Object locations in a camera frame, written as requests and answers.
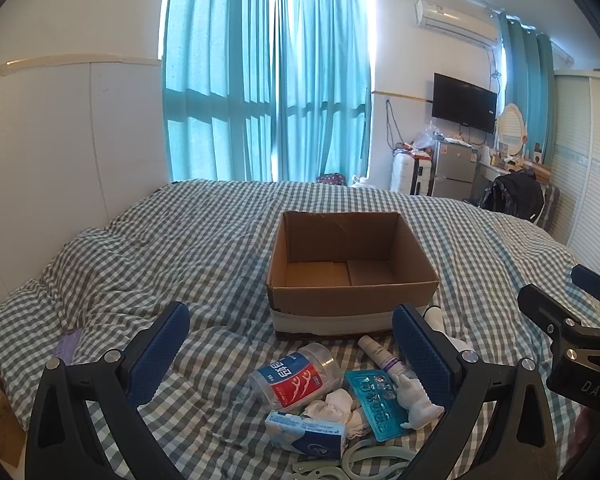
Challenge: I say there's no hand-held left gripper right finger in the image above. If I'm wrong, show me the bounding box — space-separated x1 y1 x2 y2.
391 303 563 480

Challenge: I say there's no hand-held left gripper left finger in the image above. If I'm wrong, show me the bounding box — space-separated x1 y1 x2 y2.
25 301 191 480

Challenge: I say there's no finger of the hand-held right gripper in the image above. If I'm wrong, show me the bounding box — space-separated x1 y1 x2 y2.
571 264 600 307
517 284 587 343

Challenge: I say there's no small white bottle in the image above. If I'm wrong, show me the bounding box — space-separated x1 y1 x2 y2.
357 335 411 381

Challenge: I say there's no white animal figurine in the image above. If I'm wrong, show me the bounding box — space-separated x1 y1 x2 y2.
394 374 443 431

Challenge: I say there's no teal blister pack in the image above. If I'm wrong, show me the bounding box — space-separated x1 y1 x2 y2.
344 369 413 443

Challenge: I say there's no white lace cloth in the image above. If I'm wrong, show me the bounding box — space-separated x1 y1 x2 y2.
300 389 376 448

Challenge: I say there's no cardboard box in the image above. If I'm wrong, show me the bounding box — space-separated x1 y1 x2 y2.
266 211 440 338

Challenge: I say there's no clear jar with red label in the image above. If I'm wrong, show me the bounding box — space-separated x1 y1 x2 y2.
249 344 345 409

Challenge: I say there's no blue tissue pack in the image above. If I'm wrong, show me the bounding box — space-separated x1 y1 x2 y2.
265 410 347 461

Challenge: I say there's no purple cloth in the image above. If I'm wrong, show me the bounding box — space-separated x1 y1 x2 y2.
54 330 84 367

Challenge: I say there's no checked bed blanket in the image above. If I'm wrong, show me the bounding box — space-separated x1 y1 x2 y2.
0 179 600 480

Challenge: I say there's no white slatted wardrobe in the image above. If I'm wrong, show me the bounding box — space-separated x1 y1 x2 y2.
550 70 600 281

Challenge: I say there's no white dressing table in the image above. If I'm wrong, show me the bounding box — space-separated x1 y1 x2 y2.
475 155 551 188

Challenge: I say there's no silver fridge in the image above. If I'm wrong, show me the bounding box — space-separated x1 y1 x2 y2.
432 141 478 200

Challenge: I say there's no oval white mirror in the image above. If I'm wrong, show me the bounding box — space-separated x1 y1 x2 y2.
495 103 528 158

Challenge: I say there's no brown carton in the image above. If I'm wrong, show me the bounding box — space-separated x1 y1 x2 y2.
0 400 26 463

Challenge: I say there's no white suitcase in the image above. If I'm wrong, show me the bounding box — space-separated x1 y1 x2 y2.
390 152 436 196

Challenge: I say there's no clear plastic bag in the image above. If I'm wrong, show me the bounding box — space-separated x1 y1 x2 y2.
412 121 443 153

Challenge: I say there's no narrow teal curtain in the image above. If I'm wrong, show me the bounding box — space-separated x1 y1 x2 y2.
497 10 556 166

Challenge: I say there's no wide teal curtain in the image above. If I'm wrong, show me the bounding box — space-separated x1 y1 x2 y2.
161 0 277 183

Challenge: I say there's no white air conditioner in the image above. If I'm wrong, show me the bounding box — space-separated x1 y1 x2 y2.
414 0 501 47

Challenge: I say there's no black wall television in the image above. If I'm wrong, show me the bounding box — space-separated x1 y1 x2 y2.
432 72 498 134

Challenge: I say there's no black wall cable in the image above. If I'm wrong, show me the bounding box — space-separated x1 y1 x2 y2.
385 100 402 152

